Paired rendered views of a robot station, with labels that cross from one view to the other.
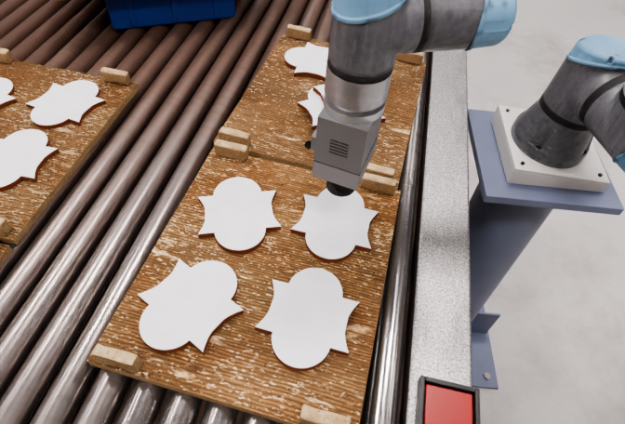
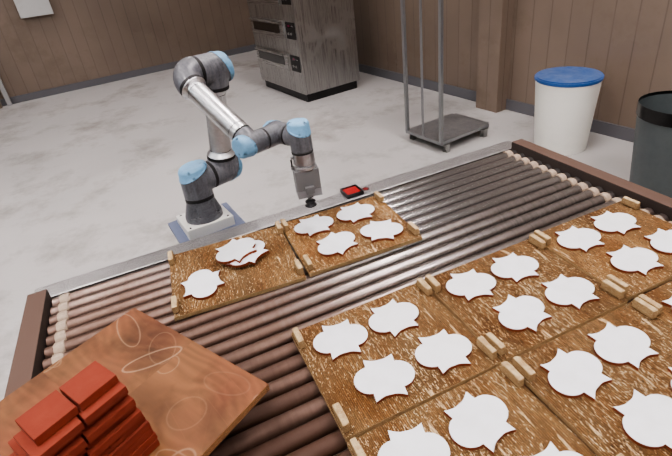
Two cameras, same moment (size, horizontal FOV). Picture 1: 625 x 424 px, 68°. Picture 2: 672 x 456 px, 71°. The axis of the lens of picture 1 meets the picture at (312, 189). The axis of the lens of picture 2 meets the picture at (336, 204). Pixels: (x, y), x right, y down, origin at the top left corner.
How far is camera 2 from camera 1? 1.71 m
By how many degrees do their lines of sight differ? 85
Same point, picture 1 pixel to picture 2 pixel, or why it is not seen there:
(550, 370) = not seen: hidden behind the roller
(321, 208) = (312, 229)
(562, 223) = not seen: hidden behind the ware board
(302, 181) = (301, 242)
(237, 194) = (329, 247)
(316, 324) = (357, 209)
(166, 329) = (394, 227)
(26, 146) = (383, 318)
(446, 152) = (239, 229)
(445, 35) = not seen: hidden behind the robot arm
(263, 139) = (287, 264)
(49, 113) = (355, 333)
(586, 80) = (208, 174)
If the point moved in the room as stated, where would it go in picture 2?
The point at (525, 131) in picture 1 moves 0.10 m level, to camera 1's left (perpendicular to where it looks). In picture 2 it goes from (212, 212) to (221, 222)
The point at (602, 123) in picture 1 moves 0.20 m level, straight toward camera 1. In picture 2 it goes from (226, 173) to (273, 170)
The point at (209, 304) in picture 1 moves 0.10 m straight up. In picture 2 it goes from (377, 226) to (375, 201)
